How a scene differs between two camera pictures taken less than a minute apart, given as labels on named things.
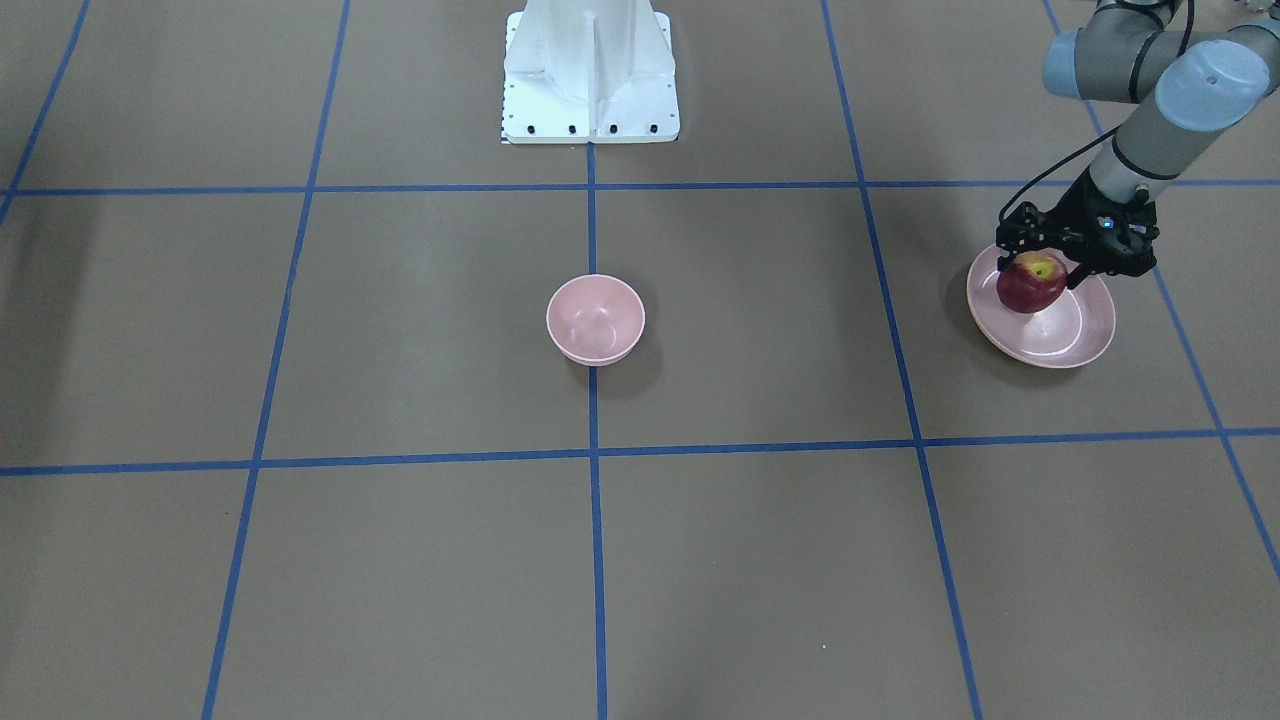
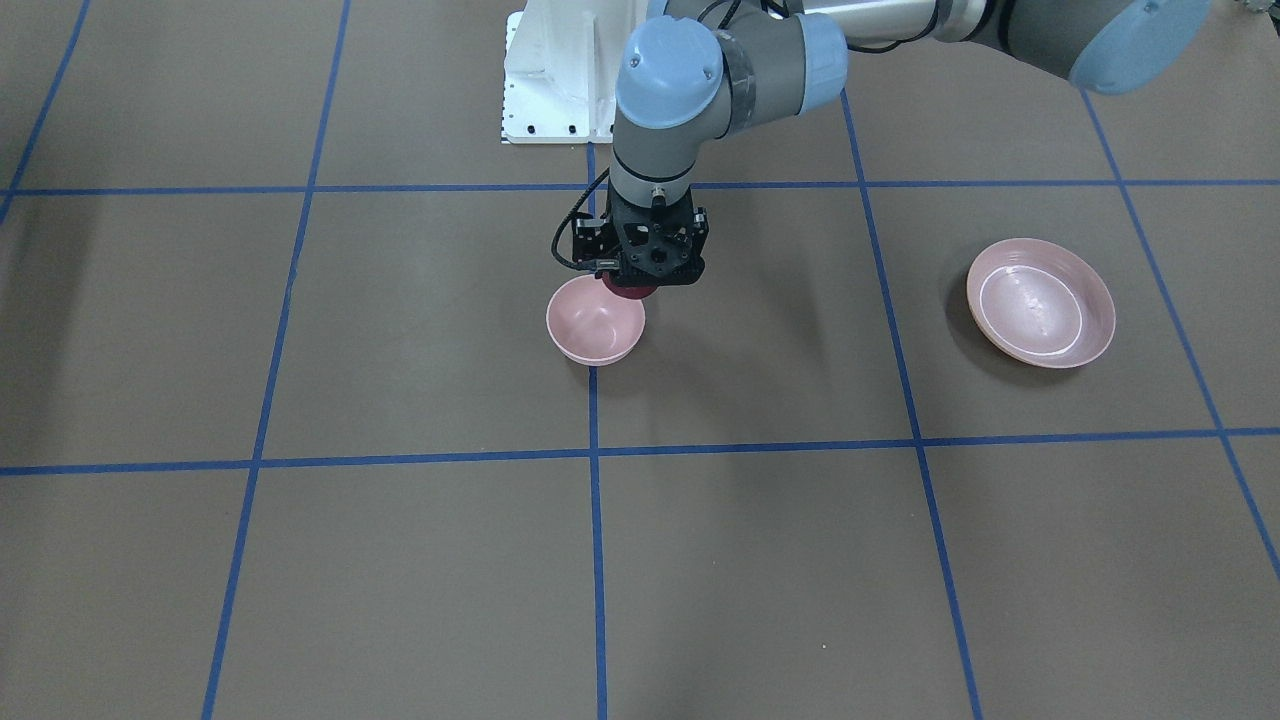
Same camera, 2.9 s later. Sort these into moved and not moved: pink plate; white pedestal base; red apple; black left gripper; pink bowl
Moved: black left gripper; red apple
Not moved: pink bowl; white pedestal base; pink plate
